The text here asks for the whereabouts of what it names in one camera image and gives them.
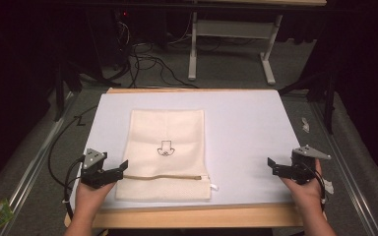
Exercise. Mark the black metal stand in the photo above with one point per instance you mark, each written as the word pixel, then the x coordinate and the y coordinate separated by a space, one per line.
pixel 60 82
pixel 329 98

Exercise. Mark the white paper scrap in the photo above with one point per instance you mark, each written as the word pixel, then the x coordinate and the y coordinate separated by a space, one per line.
pixel 305 125
pixel 328 187

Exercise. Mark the metal floor rail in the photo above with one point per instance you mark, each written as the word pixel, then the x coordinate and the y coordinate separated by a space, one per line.
pixel 344 164
pixel 36 160

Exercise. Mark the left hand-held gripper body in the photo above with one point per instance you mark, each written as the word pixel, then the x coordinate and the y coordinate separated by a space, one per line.
pixel 93 165

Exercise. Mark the white metal desk frame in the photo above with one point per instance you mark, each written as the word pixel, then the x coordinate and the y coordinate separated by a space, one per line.
pixel 233 29

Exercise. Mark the cream cloth zip bag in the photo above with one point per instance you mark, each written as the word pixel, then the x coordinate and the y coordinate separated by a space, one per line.
pixel 167 131

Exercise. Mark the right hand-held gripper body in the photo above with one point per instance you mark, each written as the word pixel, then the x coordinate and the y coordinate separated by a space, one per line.
pixel 305 164

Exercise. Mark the white table mat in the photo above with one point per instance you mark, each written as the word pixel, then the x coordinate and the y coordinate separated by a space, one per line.
pixel 242 131

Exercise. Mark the wooden table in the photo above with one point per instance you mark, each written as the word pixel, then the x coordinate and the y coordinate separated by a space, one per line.
pixel 193 218

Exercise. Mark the person's right hand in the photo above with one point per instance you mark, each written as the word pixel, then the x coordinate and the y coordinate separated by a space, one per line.
pixel 303 193

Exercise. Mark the person's left hand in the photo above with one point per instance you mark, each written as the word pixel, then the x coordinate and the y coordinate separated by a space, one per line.
pixel 90 196

